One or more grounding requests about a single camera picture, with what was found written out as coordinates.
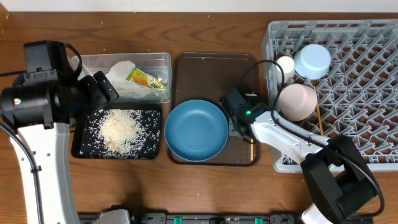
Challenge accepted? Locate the black tray bin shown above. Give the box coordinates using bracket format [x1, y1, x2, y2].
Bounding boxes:
[70, 103, 162, 161]

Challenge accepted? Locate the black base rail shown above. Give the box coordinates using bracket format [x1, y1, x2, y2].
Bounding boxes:
[131, 213, 296, 224]

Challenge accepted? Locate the light blue small bowl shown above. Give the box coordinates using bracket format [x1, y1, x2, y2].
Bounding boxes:
[294, 44, 331, 80]

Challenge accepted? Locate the green yellow snack wrapper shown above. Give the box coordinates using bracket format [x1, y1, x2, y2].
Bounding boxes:
[126, 68, 165, 89]

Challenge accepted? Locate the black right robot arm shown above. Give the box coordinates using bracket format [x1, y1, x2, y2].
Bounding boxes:
[222, 100, 385, 223]

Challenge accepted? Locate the white napkin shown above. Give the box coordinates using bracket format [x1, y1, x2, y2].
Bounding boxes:
[106, 60, 150, 98]

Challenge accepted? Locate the brown serving tray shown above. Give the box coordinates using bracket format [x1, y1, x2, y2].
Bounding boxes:
[167, 52, 261, 167]

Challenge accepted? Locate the grey dishwasher rack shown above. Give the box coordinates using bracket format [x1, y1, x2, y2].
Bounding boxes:
[261, 20, 397, 172]

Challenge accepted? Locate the wooden chopstick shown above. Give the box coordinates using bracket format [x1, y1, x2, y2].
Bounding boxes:
[313, 86, 324, 136]
[250, 142, 254, 161]

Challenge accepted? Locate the rice leftovers pile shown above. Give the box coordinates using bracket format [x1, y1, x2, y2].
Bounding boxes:
[79, 108, 161, 157]

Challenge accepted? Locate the pink bowl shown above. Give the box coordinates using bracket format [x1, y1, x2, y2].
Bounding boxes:
[278, 83, 317, 121]

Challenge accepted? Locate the dark blue plate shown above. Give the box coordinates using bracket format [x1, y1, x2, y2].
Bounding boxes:
[164, 100, 229, 162]

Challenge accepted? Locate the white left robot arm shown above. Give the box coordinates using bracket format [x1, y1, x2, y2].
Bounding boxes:
[1, 72, 119, 223]

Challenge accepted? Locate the clear plastic bin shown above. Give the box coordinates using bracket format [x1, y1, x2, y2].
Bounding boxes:
[69, 52, 172, 103]

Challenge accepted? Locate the cream plastic cup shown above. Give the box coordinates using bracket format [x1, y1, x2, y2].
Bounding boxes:
[277, 56, 295, 83]

